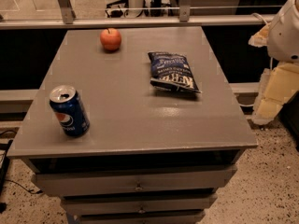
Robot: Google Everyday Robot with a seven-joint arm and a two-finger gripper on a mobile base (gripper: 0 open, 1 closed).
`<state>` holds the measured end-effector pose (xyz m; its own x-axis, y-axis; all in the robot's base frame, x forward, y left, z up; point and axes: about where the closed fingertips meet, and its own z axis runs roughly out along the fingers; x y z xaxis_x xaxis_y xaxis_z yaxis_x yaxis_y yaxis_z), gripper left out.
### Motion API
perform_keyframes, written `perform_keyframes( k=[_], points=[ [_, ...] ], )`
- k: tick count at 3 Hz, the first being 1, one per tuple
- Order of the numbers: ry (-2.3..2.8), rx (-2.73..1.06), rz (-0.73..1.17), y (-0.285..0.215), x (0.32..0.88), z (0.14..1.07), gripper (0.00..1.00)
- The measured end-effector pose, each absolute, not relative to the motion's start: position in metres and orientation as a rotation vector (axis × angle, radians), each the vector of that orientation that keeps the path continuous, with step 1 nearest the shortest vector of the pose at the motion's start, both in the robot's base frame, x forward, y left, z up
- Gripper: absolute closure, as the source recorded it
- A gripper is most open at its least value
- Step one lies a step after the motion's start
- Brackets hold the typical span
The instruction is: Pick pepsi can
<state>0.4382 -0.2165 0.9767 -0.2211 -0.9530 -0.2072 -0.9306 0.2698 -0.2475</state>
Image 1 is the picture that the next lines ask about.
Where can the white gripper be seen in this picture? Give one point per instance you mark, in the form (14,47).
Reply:
(285,36)

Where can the blue pepsi can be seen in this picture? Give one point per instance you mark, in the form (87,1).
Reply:
(69,110)

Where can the blue chips bag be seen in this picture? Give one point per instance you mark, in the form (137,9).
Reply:
(171,72)

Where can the grey drawer cabinet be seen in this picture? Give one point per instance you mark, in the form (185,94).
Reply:
(133,125)

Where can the red apple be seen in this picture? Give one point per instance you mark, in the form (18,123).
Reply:
(110,39)

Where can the black office chair base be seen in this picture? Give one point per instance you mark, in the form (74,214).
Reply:
(115,9)

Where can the grey metal railing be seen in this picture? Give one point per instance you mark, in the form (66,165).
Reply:
(85,14)

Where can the bottom grey drawer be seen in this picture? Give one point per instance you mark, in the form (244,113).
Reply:
(169,217)

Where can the grey drawer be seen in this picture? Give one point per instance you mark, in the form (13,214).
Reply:
(169,217)
(144,203)
(132,181)

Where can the middle grey drawer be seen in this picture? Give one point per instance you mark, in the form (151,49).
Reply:
(144,203)

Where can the top grey drawer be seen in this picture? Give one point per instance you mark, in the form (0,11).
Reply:
(132,181)

